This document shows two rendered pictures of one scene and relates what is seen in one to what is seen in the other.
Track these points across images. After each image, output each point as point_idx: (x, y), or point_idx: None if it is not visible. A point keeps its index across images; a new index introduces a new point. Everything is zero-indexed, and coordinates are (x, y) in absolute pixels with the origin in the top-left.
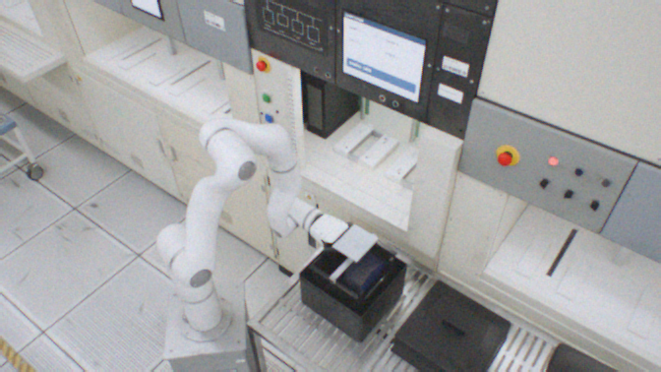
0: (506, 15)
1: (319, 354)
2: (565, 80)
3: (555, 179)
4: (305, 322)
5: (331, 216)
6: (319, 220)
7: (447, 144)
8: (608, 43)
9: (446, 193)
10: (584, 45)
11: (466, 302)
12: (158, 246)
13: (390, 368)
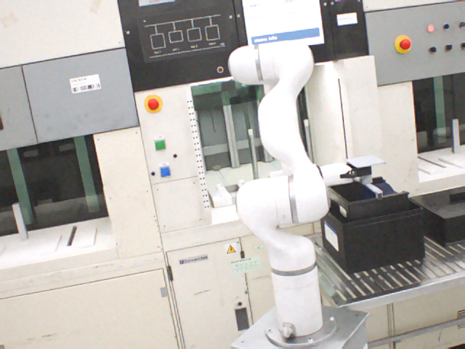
0: None
1: (418, 276)
2: None
3: (436, 43)
4: (374, 276)
5: (263, 253)
6: (321, 168)
7: (365, 57)
8: None
9: (378, 106)
10: None
11: (440, 192)
12: (256, 201)
13: (463, 250)
